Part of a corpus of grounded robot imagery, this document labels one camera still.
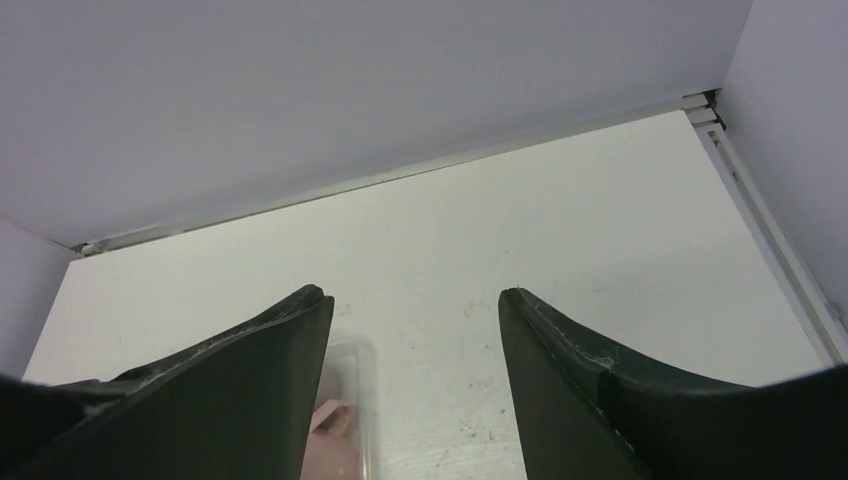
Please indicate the aluminium table edge rail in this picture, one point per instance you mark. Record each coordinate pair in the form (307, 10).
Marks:
(820, 318)

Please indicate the clear plastic tray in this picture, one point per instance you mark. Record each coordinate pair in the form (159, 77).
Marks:
(347, 400)

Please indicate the light pink faceted mug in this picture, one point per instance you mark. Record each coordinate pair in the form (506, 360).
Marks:
(329, 454)

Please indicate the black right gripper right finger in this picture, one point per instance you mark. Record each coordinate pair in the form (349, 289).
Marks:
(589, 407)

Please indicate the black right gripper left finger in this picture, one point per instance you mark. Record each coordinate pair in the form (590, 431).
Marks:
(234, 406)

